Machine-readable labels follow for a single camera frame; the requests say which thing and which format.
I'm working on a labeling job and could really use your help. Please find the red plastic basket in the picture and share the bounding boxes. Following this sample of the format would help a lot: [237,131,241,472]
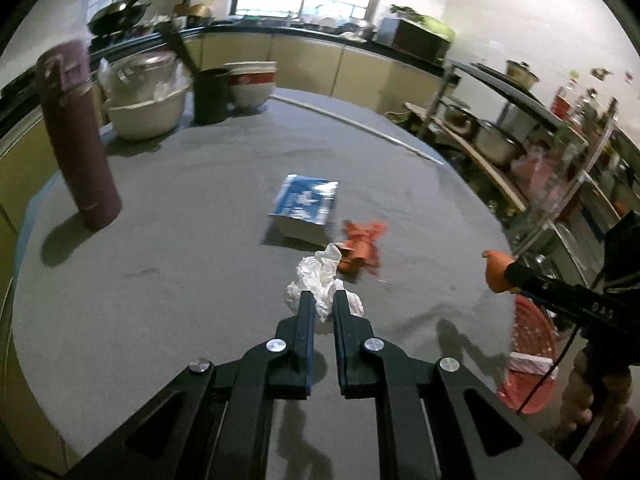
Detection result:
[497,293,560,415]

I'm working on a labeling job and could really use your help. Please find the steel pot with plastic bag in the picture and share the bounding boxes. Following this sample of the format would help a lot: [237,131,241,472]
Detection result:
[98,52,181,106]

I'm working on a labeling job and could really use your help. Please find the plain white bowl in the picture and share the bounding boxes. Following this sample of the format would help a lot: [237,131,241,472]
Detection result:
[229,82,275,110]

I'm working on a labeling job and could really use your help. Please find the black cable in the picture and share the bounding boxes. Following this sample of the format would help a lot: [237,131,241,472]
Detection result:
[517,324,579,415]

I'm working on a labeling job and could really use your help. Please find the green cloth bundle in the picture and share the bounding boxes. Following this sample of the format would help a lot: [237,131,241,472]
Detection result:
[422,14,457,44]

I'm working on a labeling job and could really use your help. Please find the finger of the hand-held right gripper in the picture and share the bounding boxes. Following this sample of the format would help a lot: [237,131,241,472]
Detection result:
[502,257,619,331]

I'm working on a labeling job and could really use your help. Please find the orange crumpled wrapper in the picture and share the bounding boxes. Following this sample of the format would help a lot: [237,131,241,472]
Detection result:
[335,218,389,276]

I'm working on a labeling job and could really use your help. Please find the yellow base cabinets by sink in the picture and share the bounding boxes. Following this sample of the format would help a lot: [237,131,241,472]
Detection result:
[197,29,446,114]

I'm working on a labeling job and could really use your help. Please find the white bowl with lid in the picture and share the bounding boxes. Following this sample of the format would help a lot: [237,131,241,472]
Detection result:
[106,84,190,141]

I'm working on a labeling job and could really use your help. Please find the dark utensil holder cup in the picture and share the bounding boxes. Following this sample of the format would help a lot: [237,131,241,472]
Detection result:
[192,67,234,125]

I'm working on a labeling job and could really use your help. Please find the dark countertop oven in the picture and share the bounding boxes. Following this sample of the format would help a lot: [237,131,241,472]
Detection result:
[377,15,451,64]

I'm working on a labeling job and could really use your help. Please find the small steel pot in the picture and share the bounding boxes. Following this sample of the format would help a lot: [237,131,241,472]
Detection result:
[442,99,476,134]

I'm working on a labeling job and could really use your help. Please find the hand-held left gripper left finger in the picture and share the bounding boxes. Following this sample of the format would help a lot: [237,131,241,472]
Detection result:
[65,290,317,480]

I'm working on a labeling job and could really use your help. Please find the large steel pot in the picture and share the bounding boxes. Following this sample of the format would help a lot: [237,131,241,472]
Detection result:
[472,118,529,167]

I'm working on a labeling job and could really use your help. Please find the long white stick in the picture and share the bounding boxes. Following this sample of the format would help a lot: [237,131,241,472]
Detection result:
[279,94,446,166]

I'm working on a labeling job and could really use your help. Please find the leafy vegetables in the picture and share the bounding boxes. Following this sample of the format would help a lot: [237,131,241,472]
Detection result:
[389,3,426,21]

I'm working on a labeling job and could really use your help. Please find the red bottle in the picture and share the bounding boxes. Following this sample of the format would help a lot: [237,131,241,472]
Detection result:
[549,84,574,121]

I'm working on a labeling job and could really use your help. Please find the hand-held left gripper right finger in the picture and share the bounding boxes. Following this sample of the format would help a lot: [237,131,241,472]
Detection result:
[332,289,581,480]

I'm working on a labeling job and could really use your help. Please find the white tissue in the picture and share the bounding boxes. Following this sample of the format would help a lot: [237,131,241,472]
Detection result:
[285,242,365,324]

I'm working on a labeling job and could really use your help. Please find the metal storage rack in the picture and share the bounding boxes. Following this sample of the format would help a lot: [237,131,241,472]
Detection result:
[399,57,640,302]

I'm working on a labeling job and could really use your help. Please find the red rimmed white bowl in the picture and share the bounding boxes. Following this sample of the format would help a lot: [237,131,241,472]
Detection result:
[222,59,279,90]

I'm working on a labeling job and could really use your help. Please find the person's right hand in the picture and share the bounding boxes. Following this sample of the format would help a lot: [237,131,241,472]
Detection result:
[560,347,632,431]

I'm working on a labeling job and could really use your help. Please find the blue white carton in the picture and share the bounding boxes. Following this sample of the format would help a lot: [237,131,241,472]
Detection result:
[268,173,340,247]

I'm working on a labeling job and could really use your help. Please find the purple thermos bottle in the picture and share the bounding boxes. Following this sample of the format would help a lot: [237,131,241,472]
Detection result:
[35,39,124,231]

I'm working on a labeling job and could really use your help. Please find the lidded pot on rack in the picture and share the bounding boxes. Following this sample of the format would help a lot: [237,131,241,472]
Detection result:
[504,58,540,89]

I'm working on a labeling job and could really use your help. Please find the bronze pot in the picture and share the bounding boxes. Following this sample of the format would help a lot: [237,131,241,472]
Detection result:
[174,2,211,19]

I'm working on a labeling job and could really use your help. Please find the black wok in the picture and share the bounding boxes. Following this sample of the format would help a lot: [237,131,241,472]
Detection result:
[87,0,151,36]

